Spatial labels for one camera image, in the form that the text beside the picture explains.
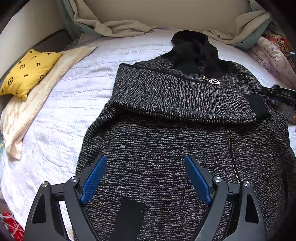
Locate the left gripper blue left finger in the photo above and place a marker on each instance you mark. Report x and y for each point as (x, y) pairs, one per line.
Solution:
(45, 220)

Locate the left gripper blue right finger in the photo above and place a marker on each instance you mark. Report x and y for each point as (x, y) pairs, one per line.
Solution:
(245, 219)

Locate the black grey knit hooded jacket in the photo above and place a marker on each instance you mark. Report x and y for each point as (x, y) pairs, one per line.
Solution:
(187, 102)

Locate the red floral fabric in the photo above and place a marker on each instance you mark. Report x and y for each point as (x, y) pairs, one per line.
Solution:
(14, 229)

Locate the purple floral folded duvet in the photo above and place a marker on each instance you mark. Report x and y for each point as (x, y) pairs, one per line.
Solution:
(270, 57)

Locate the red orange patterned blanket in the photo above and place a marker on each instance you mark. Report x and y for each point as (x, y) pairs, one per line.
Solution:
(283, 44)

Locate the white dotted bed quilt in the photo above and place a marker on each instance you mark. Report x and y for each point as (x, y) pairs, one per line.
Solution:
(52, 144)

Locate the beige curtain right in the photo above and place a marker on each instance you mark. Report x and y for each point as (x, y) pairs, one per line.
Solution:
(244, 31)

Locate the beige curtain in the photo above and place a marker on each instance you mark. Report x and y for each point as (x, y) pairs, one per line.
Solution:
(244, 31)
(79, 19)

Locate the cream folded blanket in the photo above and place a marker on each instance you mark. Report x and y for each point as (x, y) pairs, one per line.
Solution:
(19, 114)

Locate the yellow patterned pillow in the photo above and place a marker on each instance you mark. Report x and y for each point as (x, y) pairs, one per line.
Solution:
(28, 72)

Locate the beige curtain left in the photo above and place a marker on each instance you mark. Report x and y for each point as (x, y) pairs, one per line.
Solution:
(79, 19)

